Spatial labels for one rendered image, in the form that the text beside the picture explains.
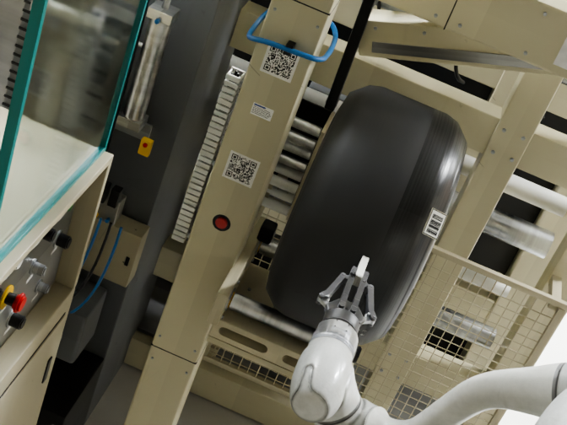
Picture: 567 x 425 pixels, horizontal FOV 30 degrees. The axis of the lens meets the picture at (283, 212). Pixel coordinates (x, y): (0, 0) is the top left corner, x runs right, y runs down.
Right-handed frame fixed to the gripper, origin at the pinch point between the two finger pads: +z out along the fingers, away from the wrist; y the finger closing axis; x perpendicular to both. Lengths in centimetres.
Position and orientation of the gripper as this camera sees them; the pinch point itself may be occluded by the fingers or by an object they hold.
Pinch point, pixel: (360, 271)
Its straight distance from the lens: 225.8
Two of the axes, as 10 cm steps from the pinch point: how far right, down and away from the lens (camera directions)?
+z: 2.8, -5.7, 7.7
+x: -2.8, 7.2, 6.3
